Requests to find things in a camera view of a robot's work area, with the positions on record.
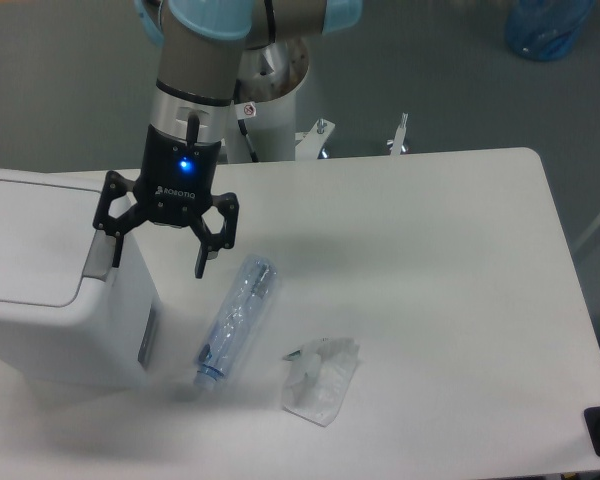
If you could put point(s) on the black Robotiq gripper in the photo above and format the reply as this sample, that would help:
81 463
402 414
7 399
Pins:
177 185

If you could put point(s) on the white push-button trash can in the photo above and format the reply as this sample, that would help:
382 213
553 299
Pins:
75 306

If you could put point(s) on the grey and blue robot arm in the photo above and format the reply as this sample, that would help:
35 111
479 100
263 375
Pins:
203 43

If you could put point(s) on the clear crushed plastic bottle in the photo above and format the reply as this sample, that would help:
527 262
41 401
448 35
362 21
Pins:
235 322

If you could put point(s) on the crumpled white plastic pouch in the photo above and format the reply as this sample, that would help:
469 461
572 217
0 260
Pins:
319 377

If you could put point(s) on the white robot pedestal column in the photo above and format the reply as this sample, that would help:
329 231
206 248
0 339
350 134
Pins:
261 126

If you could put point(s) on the white pedestal base frame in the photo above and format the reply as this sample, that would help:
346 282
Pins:
322 142

